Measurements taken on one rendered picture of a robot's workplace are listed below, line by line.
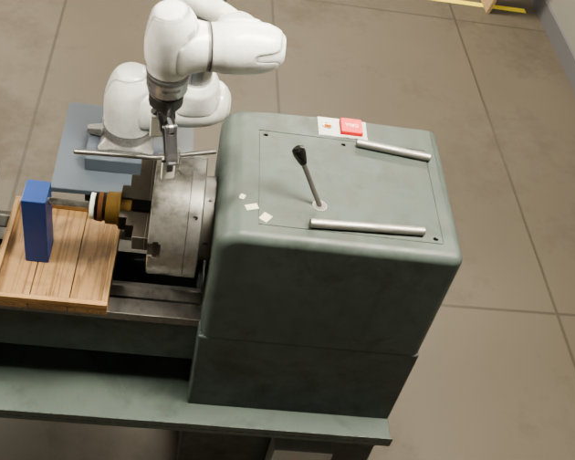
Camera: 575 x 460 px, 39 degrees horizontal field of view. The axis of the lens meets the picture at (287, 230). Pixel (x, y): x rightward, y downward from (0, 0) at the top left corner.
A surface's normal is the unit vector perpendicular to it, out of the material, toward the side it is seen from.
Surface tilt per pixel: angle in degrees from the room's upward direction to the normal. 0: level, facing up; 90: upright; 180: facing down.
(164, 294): 29
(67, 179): 0
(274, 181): 0
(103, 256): 0
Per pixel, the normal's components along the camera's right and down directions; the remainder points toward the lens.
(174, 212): 0.14, -0.01
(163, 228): 0.11, 0.25
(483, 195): 0.17, -0.69
